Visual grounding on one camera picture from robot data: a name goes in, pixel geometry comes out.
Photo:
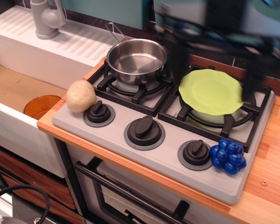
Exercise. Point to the blue blueberry cluster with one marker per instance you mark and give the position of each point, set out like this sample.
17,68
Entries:
228,156

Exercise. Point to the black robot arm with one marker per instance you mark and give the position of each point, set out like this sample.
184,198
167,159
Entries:
229,27

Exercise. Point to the middle black stove knob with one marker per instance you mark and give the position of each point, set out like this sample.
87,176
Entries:
144,134

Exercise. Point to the black stove knob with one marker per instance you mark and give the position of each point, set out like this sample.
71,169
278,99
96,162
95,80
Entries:
195,155
99,115
144,134

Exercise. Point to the left black stove knob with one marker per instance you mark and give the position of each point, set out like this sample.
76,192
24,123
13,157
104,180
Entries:
99,115

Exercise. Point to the stainless steel pot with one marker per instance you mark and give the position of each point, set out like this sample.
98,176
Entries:
135,61

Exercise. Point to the beige toy potato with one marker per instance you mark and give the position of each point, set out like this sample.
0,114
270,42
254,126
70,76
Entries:
80,96

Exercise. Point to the grey toy stove top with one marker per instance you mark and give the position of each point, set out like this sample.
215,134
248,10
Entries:
164,158

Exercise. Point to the right black stove knob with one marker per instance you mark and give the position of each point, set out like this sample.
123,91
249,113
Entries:
195,155

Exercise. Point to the lime green plate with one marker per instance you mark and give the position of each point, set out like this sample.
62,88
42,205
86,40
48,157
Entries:
211,92

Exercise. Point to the left black burner grate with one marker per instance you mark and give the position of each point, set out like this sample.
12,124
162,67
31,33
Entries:
147,99

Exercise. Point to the black burner grate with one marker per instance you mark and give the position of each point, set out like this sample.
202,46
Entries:
147,99
243,126

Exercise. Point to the right black burner grate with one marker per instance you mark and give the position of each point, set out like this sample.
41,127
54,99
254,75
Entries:
243,126

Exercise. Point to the orange plastic cup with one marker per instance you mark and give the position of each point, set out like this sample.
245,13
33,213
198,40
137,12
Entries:
39,106

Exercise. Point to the white toy sink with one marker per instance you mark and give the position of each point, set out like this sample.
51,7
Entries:
31,67

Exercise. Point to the grey toy faucet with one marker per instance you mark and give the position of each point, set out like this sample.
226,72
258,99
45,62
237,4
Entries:
47,21

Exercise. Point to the wood grain drawer front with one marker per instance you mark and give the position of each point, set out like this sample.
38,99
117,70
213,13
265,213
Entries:
16,170

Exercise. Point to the left teal wall cabinet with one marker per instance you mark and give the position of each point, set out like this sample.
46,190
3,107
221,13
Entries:
132,13

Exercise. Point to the black oven door handle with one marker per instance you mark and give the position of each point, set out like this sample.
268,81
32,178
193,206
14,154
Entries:
175,218

